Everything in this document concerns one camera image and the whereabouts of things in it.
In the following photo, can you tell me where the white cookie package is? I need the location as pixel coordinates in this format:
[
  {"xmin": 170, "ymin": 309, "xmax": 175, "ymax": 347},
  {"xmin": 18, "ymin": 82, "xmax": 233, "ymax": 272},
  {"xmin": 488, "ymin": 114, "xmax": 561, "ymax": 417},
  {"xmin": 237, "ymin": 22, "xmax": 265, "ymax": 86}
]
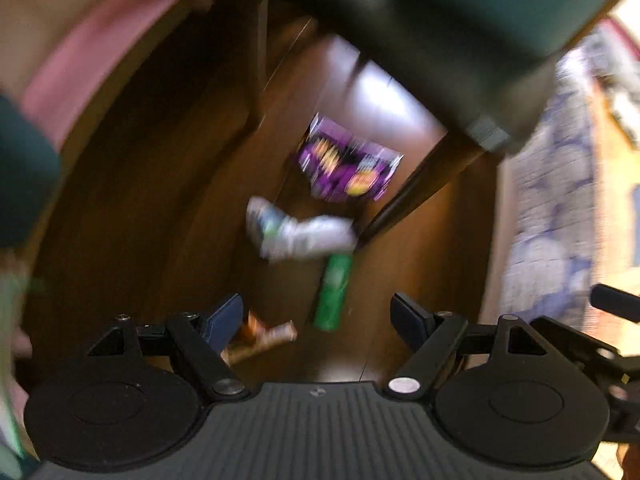
[{"xmin": 260, "ymin": 216, "xmax": 357, "ymax": 261}]

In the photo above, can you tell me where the white wrapper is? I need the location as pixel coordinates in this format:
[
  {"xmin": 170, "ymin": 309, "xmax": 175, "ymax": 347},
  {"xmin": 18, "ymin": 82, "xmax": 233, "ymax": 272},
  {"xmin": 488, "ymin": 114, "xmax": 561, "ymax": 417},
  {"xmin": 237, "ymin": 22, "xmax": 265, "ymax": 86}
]
[{"xmin": 245, "ymin": 196, "xmax": 293, "ymax": 261}]

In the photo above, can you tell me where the green cylindrical can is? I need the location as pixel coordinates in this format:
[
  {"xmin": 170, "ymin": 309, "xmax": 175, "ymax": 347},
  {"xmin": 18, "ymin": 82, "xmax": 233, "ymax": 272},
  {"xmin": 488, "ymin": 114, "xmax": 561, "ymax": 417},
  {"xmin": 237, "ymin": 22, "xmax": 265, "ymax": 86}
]
[{"xmin": 314, "ymin": 254, "xmax": 354, "ymax": 332}]

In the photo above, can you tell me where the blue white patterned rug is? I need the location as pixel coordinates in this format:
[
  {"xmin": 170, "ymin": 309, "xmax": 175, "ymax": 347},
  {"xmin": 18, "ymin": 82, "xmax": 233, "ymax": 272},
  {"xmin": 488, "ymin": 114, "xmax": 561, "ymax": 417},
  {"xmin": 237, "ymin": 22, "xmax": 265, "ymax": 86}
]
[{"xmin": 500, "ymin": 49, "xmax": 596, "ymax": 330}]

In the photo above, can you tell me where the brown wooden chair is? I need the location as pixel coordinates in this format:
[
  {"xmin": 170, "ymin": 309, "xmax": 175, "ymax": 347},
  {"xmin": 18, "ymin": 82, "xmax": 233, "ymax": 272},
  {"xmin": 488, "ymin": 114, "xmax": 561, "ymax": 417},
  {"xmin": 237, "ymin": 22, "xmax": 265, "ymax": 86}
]
[{"xmin": 244, "ymin": 0, "xmax": 501, "ymax": 252}]

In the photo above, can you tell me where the dark teal trash bin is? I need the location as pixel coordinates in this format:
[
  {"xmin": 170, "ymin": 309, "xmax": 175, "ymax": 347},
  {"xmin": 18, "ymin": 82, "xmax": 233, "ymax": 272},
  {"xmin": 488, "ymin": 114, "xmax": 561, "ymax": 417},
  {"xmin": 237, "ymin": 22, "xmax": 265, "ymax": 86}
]
[{"xmin": 292, "ymin": 0, "xmax": 610, "ymax": 153}]

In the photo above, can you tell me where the purple snack bag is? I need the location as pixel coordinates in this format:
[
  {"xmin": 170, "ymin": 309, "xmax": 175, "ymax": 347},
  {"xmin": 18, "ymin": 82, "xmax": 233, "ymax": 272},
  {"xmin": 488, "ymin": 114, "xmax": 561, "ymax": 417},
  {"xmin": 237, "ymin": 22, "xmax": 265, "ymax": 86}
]
[{"xmin": 296, "ymin": 114, "xmax": 404, "ymax": 203}]

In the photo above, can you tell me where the brown snack bar wrapper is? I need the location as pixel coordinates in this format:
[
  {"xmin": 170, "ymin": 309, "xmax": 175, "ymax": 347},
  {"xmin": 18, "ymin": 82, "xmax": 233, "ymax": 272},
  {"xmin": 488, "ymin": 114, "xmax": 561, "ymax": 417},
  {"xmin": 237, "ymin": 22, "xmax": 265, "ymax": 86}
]
[{"xmin": 221, "ymin": 311, "xmax": 297, "ymax": 366}]

